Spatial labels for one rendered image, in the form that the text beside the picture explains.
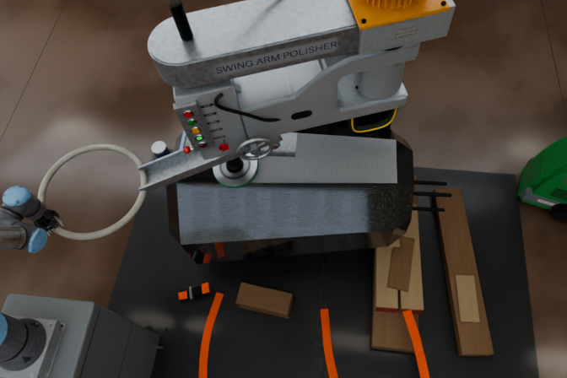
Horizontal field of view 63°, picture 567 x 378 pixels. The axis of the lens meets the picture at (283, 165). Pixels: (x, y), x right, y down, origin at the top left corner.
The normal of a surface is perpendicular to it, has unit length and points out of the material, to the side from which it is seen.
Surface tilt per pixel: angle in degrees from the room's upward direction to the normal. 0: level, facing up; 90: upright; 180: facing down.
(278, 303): 0
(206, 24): 0
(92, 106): 0
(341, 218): 45
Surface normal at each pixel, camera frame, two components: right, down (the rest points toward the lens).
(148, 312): -0.09, -0.48
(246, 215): -0.10, 0.28
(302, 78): -0.69, -0.22
